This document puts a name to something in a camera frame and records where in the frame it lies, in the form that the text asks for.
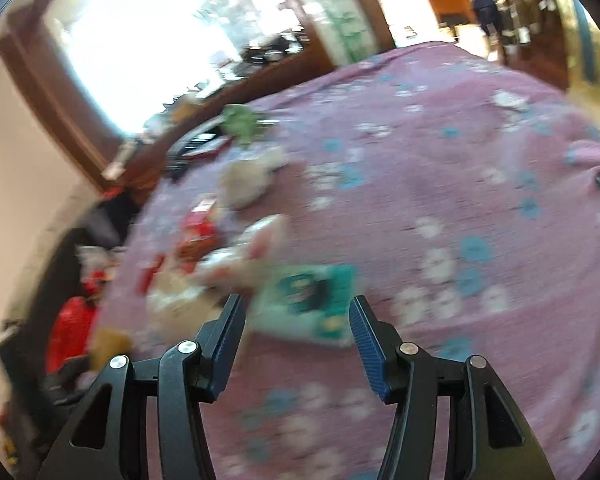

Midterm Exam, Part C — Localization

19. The white tissue ball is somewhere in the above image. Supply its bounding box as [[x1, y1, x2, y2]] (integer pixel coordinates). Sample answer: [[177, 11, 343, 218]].
[[219, 144, 288, 209]]

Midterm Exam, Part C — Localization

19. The wooden stair railing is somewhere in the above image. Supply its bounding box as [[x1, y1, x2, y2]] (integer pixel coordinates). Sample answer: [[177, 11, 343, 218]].
[[501, 0, 569, 90]]

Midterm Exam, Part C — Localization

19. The green crumpled cloth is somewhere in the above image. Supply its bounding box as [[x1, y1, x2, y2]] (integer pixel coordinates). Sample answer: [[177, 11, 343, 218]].
[[221, 104, 268, 146]]

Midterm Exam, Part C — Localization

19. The black sofa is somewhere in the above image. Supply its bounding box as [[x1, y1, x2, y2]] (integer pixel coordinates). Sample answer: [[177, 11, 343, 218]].
[[0, 191, 140, 479]]

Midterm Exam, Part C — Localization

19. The green white box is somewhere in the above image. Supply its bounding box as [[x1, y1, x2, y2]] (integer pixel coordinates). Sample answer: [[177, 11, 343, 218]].
[[248, 264, 358, 348]]

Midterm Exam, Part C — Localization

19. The cream plastic bag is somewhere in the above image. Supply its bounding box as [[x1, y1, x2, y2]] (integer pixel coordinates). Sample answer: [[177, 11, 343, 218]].
[[146, 271, 221, 344]]

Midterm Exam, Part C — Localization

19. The person in blue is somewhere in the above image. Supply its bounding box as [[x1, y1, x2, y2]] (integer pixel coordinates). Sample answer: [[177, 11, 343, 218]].
[[472, 0, 503, 38]]

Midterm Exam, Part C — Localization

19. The red snack wrapper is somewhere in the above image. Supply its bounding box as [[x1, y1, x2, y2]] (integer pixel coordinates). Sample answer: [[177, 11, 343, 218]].
[[175, 194, 222, 261]]

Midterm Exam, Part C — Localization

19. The pink floral tablecloth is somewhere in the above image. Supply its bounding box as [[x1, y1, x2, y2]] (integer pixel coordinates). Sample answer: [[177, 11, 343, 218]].
[[99, 42, 600, 479]]

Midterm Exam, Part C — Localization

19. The wooden counter ledge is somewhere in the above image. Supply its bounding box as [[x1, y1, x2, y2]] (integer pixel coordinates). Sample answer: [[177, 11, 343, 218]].
[[106, 46, 336, 195]]

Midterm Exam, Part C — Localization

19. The black case on table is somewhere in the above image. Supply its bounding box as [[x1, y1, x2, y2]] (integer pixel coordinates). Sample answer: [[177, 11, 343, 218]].
[[164, 127, 230, 183]]

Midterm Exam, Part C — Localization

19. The white plastic bag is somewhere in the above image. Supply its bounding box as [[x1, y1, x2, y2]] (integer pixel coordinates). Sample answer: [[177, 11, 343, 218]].
[[192, 214, 290, 292]]

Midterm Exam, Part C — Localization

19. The small white wrapper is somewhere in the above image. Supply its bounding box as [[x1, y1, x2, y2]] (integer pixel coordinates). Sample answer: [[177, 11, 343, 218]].
[[492, 90, 528, 110]]

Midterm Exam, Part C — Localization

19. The red plastic basket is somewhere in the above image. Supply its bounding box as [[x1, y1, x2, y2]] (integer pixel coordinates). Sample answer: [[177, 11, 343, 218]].
[[45, 296, 98, 374]]

